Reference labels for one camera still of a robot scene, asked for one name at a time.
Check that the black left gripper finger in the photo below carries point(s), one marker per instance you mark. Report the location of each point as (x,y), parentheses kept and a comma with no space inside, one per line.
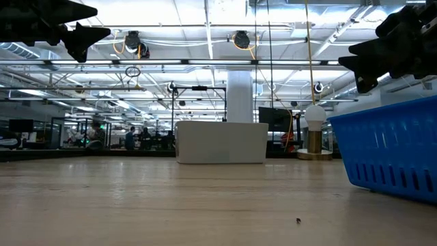
(83,39)
(71,12)

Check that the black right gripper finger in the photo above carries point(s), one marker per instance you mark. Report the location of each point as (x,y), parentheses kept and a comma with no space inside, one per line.
(368,70)
(375,48)

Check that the white bulb lamp, wooden base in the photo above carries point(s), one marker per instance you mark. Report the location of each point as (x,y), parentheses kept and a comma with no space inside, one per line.
(314,116)

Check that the blue plastic slotted basket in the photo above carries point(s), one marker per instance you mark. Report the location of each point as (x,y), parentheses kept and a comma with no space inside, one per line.
(392,150)

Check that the person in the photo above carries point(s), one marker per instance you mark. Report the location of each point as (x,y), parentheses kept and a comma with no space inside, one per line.
(146,136)
(129,138)
(98,134)

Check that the black monitor screen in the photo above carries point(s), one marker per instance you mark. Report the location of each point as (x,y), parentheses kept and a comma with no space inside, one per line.
(274,119)

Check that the white square pillar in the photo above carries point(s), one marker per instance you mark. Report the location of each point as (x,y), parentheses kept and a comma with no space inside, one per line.
(239,97)

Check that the white translucent plastic bin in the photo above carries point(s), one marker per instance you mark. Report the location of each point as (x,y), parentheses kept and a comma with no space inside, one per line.
(220,141)

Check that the black aluminium table frame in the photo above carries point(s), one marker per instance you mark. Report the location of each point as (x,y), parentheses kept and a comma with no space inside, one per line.
(68,154)

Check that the black gantry frame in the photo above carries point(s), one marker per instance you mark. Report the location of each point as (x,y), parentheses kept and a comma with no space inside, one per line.
(199,88)

